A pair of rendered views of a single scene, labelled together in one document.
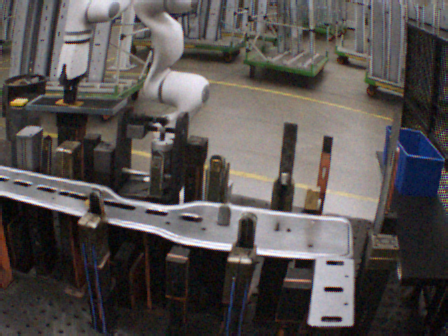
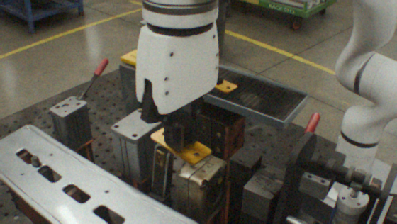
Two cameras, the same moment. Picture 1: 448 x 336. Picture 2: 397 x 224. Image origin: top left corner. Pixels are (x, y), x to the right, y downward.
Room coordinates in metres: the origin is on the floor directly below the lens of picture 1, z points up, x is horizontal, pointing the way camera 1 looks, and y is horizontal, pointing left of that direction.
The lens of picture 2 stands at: (0.93, 0.19, 1.58)
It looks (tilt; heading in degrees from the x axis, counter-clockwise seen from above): 32 degrees down; 28
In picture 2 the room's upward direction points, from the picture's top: straight up
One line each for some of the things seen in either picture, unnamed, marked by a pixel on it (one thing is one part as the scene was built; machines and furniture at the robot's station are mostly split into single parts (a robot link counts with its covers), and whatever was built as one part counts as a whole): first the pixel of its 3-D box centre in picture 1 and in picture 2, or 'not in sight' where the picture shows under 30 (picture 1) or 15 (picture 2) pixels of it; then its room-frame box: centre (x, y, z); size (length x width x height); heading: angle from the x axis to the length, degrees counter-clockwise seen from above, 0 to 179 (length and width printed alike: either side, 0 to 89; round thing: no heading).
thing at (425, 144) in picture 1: (412, 160); not in sight; (1.55, -0.62, 1.09); 0.30 x 0.17 x 0.13; 179
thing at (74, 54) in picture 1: (74, 56); (180, 56); (1.30, 0.41, 1.38); 0.10 x 0.07 x 0.11; 165
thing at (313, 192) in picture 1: (302, 250); not in sight; (1.33, -0.23, 0.88); 0.04 x 0.04 x 0.36; 82
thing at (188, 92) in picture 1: (180, 106); (380, 102); (1.85, 0.16, 1.10); 0.19 x 0.12 x 0.24; 69
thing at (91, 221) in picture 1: (98, 275); not in sight; (1.09, 0.29, 0.87); 0.12 x 0.09 x 0.35; 172
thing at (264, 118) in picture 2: (72, 104); (222, 84); (1.64, 0.51, 1.16); 0.37 x 0.14 x 0.02; 82
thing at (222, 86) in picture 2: not in sight; (217, 81); (1.63, 0.52, 1.17); 0.08 x 0.04 x 0.01; 74
